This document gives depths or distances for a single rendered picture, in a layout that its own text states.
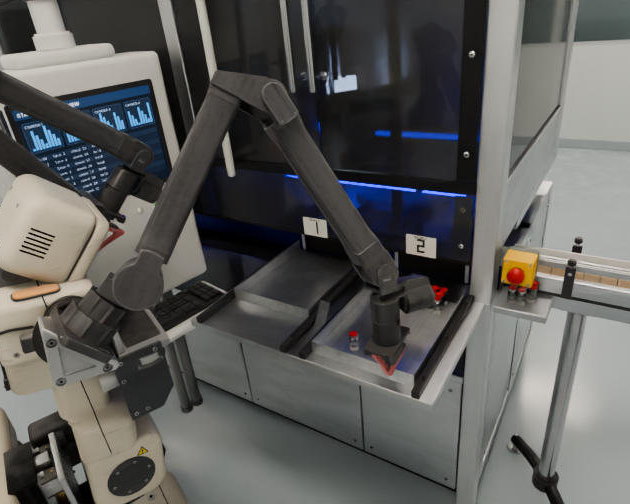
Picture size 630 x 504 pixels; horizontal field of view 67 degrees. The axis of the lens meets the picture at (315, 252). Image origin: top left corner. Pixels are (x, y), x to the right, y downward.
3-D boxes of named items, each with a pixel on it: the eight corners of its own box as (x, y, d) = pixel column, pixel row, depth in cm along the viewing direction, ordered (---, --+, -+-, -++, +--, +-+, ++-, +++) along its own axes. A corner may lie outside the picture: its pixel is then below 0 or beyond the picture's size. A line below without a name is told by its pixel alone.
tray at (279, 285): (299, 249, 165) (298, 240, 163) (366, 263, 152) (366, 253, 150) (235, 298, 140) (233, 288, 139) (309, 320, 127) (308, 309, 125)
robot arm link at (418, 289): (358, 261, 97) (376, 267, 89) (408, 247, 100) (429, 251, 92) (370, 316, 99) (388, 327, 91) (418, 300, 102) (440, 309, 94)
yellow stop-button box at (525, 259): (507, 269, 126) (509, 245, 122) (536, 275, 122) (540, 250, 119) (500, 283, 120) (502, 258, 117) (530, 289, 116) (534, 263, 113)
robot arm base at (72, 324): (48, 311, 80) (60, 345, 71) (79, 273, 81) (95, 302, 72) (93, 331, 86) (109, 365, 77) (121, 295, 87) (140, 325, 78)
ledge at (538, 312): (505, 286, 136) (505, 280, 135) (554, 296, 130) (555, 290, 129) (492, 311, 126) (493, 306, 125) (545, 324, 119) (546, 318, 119)
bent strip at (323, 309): (322, 318, 128) (320, 299, 125) (332, 320, 126) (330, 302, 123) (292, 348, 117) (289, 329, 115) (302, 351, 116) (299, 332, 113)
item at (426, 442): (223, 268, 344) (197, 149, 303) (528, 348, 239) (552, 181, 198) (105, 349, 271) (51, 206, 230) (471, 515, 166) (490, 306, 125)
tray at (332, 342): (375, 284, 140) (374, 274, 138) (463, 306, 126) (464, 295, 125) (312, 352, 115) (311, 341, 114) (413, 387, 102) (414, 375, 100)
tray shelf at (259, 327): (288, 251, 168) (287, 246, 167) (492, 295, 133) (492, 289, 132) (191, 325, 133) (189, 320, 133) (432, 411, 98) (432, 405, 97)
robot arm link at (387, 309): (364, 289, 95) (378, 303, 90) (395, 279, 97) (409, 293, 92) (367, 317, 98) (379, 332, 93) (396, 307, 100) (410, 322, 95)
